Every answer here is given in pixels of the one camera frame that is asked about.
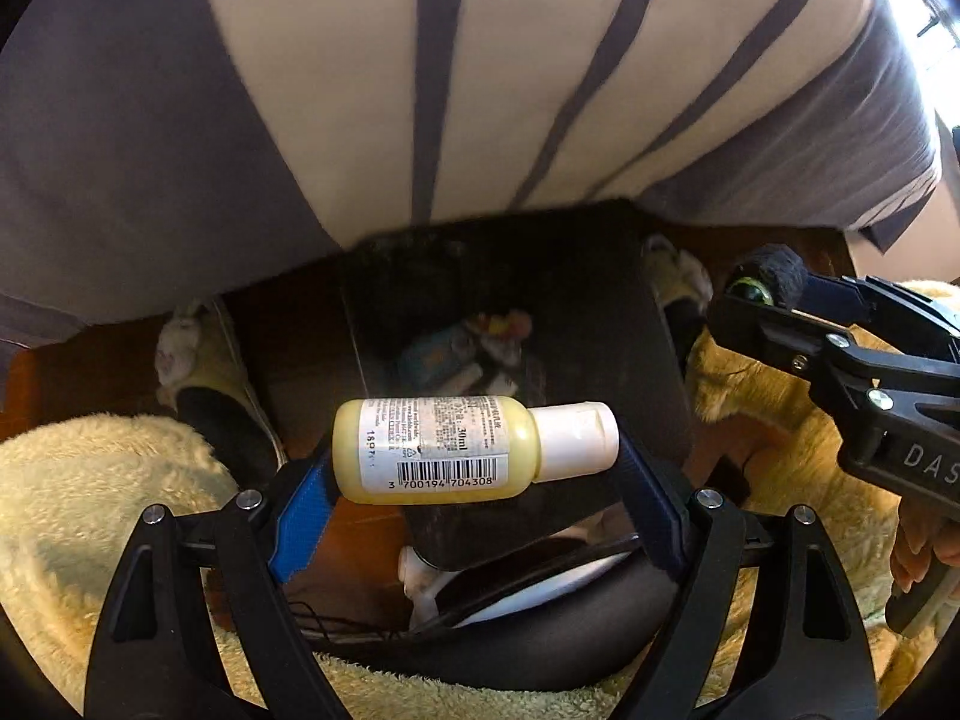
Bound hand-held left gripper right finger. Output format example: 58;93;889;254
607;439;878;720

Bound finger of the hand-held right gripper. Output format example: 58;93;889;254
709;291;960;422
805;274;960;366

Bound black trash bin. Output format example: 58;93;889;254
336;197;696;572

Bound dark grey curved object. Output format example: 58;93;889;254
300;538;681;692

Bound black fuzzy item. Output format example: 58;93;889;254
722;243;816;314

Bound person's right hand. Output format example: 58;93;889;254
891;499;960;595

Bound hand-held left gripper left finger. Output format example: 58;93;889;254
84;439;353;720

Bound yellow lotion bottle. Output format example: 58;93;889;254
332;394;621;505

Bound yellow fluffy cloth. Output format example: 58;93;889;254
0;279;947;720

